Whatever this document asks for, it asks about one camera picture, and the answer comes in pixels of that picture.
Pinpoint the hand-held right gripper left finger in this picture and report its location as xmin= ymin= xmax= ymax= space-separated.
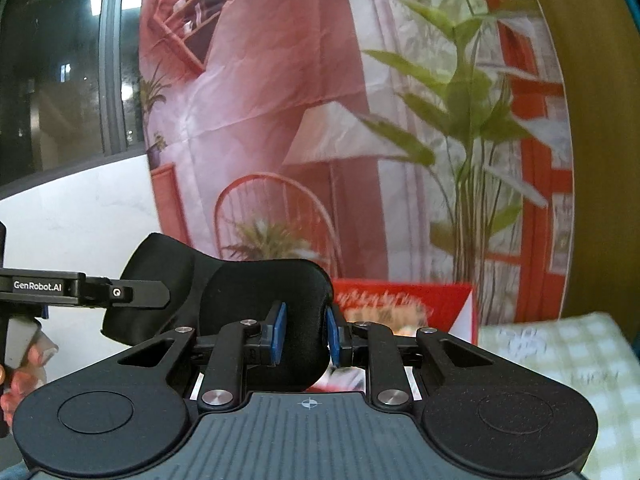
xmin=117 ymin=301 xmax=288 ymax=412

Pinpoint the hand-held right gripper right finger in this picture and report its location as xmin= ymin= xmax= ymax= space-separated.
xmin=324 ymin=306 xmax=494 ymax=409

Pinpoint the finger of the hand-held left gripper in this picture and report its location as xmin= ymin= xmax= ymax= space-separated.
xmin=82 ymin=276 xmax=172 ymax=311

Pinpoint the black eye mask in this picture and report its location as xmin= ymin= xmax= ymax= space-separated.
xmin=100 ymin=232 xmax=335 ymax=394

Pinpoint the red strawberry print cardboard box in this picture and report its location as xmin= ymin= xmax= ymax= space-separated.
xmin=310 ymin=277 xmax=481 ymax=396

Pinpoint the person's left hand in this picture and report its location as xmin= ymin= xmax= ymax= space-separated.
xmin=0 ymin=334 xmax=57 ymax=428

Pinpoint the dark glass window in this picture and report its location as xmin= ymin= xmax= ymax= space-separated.
xmin=0 ymin=0 xmax=174 ymax=202

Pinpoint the green checked tablecloth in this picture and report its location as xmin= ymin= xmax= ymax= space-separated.
xmin=477 ymin=311 xmax=640 ymax=480

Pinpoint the printed room scene backdrop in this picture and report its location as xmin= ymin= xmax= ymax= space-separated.
xmin=137 ymin=0 xmax=576 ymax=329

